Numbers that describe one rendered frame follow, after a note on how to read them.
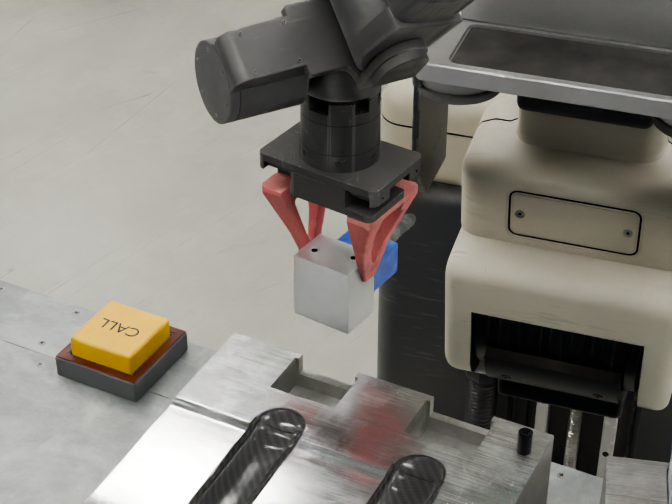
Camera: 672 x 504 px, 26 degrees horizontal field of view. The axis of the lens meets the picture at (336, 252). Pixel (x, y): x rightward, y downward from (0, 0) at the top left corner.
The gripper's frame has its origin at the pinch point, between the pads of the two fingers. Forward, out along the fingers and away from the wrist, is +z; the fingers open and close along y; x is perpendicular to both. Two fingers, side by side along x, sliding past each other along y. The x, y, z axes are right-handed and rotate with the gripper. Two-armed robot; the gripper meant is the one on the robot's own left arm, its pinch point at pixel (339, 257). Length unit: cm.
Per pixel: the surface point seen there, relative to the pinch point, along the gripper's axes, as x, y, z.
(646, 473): 1.2, 25.7, 9.4
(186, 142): 133, -128, 95
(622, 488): -1.2, 25.0, 9.4
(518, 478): -7.9, 19.9, 5.9
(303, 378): -5.5, 0.5, 7.8
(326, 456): -13.1, 7.8, 6.3
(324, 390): -5.3, 2.3, 8.3
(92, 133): 125, -147, 95
